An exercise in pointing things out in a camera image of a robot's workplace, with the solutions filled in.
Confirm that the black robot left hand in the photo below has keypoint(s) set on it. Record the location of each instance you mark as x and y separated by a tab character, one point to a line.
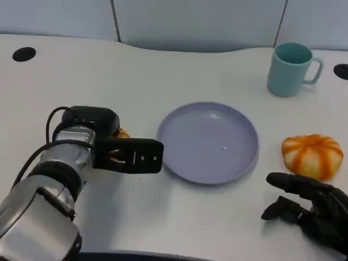
95	119

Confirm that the pale blue desk partition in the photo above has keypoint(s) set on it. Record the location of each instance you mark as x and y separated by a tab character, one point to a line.
195	24

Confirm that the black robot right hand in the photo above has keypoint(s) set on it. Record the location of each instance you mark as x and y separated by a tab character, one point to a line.
329	217

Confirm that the lilac plate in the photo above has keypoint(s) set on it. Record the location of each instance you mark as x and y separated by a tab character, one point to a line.
208	144

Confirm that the orange white toy bread roll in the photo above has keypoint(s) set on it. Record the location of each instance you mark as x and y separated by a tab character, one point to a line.
312	155
123	133

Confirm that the pale green mug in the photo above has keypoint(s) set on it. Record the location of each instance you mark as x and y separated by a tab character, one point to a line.
285	77

